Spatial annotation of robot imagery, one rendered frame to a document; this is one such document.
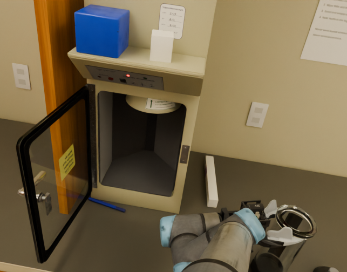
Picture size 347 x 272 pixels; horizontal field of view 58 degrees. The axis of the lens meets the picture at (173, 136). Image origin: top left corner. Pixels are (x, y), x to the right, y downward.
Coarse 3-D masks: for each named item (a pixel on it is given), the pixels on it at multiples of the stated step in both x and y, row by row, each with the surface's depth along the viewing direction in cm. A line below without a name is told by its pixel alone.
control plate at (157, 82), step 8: (96, 72) 79; (104, 72) 78; (112, 72) 77; (120, 72) 77; (128, 72) 76; (104, 80) 84; (112, 80) 83; (128, 80) 81; (136, 80) 80; (144, 80) 79; (152, 80) 78; (160, 80) 77; (152, 88) 83; (160, 88) 82
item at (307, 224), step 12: (288, 216) 89; (300, 216) 88; (276, 228) 85; (300, 228) 88; (312, 228) 82; (264, 252) 89; (276, 252) 86; (288, 252) 84; (264, 264) 90; (276, 264) 87; (288, 264) 87
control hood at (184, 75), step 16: (128, 48) 80; (80, 64) 76; (96, 64) 75; (112, 64) 73; (128, 64) 72; (144, 64) 72; (160, 64) 73; (176, 64) 74; (192, 64) 75; (176, 80) 76; (192, 80) 74
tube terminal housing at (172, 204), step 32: (96, 0) 77; (128, 0) 76; (160, 0) 75; (192, 0) 74; (192, 32) 78; (96, 96) 91; (160, 96) 88; (192, 96) 87; (96, 128) 97; (192, 128) 92; (96, 192) 111; (128, 192) 109
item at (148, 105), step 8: (128, 96) 96; (136, 96) 94; (128, 104) 95; (136, 104) 93; (144, 104) 92; (152, 104) 92; (160, 104) 93; (168, 104) 94; (176, 104) 96; (152, 112) 93; (160, 112) 93; (168, 112) 94
